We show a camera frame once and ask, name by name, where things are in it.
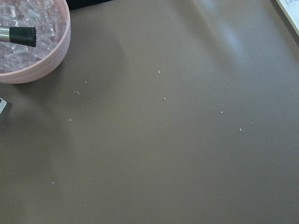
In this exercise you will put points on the cream rabbit tray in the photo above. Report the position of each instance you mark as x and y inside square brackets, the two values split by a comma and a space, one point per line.
[291, 10]

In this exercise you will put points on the pink bowl of ice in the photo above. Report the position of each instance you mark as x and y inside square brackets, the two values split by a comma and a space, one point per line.
[51, 18]

